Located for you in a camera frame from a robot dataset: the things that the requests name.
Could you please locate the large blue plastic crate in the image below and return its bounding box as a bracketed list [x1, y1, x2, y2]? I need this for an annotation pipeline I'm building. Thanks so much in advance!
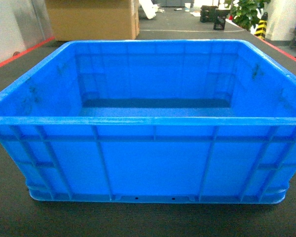
[0, 39, 296, 204]

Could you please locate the brown cardboard box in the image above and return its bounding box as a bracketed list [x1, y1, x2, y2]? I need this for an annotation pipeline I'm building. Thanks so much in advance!
[45, 0, 140, 41]

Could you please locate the white foam piece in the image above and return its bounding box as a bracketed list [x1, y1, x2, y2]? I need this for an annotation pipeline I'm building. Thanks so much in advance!
[139, 0, 158, 20]

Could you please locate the yellow black striped bollard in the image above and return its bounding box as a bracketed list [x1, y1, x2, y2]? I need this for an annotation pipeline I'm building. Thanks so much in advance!
[254, 12, 268, 40]

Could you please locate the green potted plant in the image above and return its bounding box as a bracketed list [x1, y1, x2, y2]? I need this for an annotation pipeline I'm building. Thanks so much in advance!
[224, 0, 271, 31]

